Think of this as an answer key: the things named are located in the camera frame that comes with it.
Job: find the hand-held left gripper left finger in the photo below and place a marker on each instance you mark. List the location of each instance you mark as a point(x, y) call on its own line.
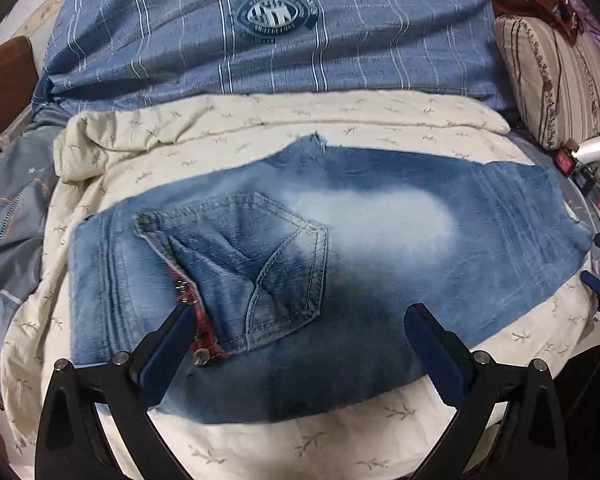
point(167, 355)

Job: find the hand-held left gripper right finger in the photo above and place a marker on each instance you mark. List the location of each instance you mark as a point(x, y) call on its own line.
point(437, 355)

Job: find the blue denim pants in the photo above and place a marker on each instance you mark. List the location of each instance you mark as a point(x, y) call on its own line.
point(370, 240)

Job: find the small black device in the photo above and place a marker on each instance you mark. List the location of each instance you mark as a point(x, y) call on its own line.
point(586, 180)

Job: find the small red item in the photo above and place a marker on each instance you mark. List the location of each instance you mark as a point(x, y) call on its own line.
point(564, 161)

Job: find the striped beige pillow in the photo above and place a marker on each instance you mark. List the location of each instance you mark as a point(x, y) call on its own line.
point(555, 80)

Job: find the cream leaf print blanket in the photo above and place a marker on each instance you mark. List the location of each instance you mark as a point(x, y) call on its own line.
point(145, 155)

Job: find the grey star print cloth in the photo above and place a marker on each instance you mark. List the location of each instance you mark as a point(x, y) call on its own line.
point(15, 210)

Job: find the purple cloth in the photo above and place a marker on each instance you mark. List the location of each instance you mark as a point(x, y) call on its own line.
point(597, 30)

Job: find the blue plaid quilt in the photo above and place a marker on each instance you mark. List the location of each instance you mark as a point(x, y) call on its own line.
point(180, 35)

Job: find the brown cushion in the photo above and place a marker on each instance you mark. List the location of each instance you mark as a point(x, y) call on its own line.
point(7, 75)

